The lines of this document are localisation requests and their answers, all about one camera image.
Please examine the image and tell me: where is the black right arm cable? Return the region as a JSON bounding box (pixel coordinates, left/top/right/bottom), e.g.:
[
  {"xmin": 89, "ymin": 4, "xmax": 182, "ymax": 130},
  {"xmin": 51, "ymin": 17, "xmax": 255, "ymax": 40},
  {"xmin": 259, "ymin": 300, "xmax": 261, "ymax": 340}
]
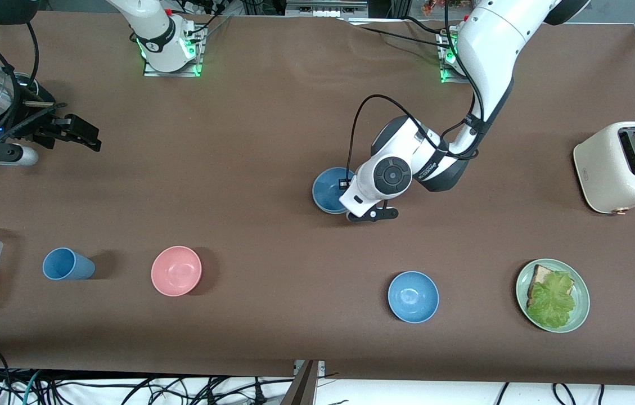
[{"xmin": 0, "ymin": 11, "xmax": 70, "ymax": 152}]

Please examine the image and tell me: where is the brown table cover sheet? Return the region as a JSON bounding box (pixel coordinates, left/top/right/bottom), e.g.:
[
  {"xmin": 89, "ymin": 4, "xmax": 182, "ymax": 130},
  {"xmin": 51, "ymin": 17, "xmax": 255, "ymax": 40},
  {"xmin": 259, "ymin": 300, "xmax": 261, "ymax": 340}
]
[{"xmin": 0, "ymin": 10, "xmax": 635, "ymax": 388}]

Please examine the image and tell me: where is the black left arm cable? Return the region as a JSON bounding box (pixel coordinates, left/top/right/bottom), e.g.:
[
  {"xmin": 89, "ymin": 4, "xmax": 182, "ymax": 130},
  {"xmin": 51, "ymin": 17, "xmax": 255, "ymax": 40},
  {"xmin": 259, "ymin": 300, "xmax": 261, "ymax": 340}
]
[{"xmin": 339, "ymin": 0, "xmax": 487, "ymax": 190}]

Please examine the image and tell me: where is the small metal table bracket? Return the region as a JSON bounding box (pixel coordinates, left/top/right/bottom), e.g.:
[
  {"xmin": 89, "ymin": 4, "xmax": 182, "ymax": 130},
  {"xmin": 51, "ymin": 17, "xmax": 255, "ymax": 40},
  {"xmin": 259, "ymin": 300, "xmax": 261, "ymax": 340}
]
[{"xmin": 294, "ymin": 360, "xmax": 327, "ymax": 376}]

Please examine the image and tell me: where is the blue ribbed cup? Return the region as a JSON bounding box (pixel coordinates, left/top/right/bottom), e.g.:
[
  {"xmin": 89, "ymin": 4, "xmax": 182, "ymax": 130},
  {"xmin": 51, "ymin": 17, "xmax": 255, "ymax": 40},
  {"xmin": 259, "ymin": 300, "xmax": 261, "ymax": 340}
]
[{"xmin": 42, "ymin": 247, "xmax": 96, "ymax": 281}]

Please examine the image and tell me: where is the orange patterned object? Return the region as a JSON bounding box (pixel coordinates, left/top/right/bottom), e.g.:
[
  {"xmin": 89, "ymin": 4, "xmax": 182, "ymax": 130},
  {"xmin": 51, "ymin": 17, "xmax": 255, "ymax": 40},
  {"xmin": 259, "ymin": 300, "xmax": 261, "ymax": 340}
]
[{"xmin": 422, "ymin": 0, "xmax": 467, "ymax": 16}]

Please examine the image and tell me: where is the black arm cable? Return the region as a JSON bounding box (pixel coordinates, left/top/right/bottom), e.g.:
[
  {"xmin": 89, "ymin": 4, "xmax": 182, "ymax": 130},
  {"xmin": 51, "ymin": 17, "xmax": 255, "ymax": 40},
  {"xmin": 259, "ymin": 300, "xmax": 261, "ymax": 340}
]
[
  {"xmin": 339, "ymin": 0, "xmax": 487, "ymax": 190},
  {"xmin": 0, "ymin": 11, "xmax": 70, "ymax": 152}
]

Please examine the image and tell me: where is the cream white toaster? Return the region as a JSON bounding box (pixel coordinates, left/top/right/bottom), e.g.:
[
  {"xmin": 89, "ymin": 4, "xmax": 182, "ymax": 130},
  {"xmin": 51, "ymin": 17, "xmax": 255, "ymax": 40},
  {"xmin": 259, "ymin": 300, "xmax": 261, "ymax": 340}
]
[{"xmin": 573, "ymin": 121, "xmax": 635, "ymax": 215}]

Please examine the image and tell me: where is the green lettuce leaf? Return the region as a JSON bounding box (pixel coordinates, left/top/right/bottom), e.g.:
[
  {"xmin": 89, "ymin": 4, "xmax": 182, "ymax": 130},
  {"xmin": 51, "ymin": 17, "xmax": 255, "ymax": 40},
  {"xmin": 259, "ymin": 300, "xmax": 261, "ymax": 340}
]
[{"xmin": 526, "ymin": 271, "xmax": 577, "ymax": 330}]

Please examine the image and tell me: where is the pink bowl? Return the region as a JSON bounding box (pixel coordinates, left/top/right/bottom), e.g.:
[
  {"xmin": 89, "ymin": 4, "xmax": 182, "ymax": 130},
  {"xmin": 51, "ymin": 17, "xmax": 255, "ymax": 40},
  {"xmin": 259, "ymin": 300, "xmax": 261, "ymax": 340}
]
[{"xmin": 151, "ymin": 245, "xmax": 203, "ymax": 297}]

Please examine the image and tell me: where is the bread slice under lettuce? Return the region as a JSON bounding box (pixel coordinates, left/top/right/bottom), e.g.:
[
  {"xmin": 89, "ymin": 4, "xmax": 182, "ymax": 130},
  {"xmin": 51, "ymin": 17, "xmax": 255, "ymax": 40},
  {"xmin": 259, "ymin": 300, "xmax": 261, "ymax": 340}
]
[{"xmin": 527, "ymin": 264, "xmax": 575, "ymax": 307}]

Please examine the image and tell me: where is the blue bowl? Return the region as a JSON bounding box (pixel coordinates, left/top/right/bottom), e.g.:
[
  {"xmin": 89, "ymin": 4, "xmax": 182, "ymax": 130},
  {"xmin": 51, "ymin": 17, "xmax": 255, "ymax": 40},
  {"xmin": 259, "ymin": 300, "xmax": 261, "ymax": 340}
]
[
  {"xmin": 312, "ymin": 167, "xmax": 354, "ymax": 214},
  {"xmin": 388, "ymin": 271, "xmax": 440, "ymax": 324}
]

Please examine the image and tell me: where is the dark stand leg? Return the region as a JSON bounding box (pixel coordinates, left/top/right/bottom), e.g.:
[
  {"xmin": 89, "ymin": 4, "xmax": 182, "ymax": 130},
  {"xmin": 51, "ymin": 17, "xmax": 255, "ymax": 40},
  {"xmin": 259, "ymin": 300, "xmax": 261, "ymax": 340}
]
[{"xmin": 280, "ymin": 360, "xmax": 320, "ymax": 405}]

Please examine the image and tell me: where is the green plate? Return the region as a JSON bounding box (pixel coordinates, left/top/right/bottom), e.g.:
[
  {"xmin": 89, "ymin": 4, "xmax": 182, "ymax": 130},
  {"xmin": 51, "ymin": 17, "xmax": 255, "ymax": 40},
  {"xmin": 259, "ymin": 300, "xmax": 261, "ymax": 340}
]
[{"xmin": 515, "ymin": 258, "xmax": 591, "ymax": 334}]

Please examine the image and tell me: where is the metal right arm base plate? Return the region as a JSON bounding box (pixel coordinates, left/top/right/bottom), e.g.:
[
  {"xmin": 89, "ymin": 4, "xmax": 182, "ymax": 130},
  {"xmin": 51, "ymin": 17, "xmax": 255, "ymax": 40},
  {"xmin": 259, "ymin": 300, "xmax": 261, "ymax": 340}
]
[{"xmin": 143, "ymin": 22, "xmax": 206, "ymax": 78}]

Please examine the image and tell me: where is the teal floor cable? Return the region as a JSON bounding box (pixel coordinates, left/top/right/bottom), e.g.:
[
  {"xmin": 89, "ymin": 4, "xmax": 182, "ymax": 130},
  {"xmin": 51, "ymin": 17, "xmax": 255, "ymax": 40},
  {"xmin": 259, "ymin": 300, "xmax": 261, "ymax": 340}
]
[{"xmin": 22, "ymin": 369, "xmax": 43, "ymax": 405}]

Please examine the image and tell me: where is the white power strip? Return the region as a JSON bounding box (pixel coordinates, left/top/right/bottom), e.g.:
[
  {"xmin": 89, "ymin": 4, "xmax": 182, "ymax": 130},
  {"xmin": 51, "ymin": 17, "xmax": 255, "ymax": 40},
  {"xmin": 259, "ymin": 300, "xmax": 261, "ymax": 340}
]
[{"xmin": 179, "ymin": 0, "xmax": 229, "ymax": 16}]

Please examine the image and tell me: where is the black cable on table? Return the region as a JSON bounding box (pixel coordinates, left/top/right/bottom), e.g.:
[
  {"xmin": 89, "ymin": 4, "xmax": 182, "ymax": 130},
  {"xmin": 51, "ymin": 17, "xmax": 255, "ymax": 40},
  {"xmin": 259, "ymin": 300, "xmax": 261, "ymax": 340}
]
[
  {"xmin": 403, "ymin": 16, "xmax": 461, "ymax": 37},
  {"xmin": 359, "ymin": 25, "xmax": 450, "ymax": 44}
]

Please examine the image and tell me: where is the silver equipment box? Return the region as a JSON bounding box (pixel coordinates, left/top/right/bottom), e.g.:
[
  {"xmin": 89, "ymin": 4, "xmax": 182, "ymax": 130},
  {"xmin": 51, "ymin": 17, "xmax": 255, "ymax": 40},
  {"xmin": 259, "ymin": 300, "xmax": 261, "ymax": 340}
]
[{"xmin": 286, "ymin": 0, "xmax": 369, "ymax": 18}]

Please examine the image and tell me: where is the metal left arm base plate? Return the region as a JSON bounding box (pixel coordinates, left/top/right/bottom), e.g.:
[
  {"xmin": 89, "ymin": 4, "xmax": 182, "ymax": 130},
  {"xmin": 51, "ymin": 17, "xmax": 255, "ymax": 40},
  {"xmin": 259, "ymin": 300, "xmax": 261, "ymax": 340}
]
[{"xmin": 438, "ymin": 28, "xmax": 501, "ymax": 85}]

